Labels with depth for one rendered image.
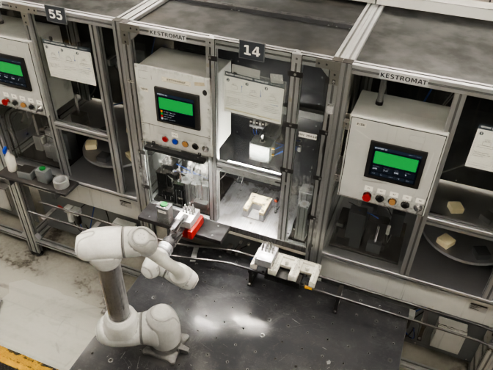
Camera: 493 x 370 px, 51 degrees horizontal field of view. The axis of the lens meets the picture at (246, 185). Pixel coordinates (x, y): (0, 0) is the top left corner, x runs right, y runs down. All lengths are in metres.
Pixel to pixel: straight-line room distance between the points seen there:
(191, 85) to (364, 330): 1.55
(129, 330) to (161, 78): 1.22
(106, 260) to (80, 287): 1.88
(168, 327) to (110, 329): 0.27
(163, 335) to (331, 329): 0.89
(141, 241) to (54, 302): 1.99
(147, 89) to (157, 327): 1.18
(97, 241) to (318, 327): 1.30
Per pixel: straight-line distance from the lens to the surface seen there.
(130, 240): 2.08
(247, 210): 3.01
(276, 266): 2.83
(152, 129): 2.82
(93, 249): 2.13
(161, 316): 2.53
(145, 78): 2.68
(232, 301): 2.92
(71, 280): 4.09
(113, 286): 2.32
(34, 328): 3.89
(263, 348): 2.74
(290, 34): 2.55
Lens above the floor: 2.95
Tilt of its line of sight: 38 degrees down
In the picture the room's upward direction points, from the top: 2 degrees clockwise
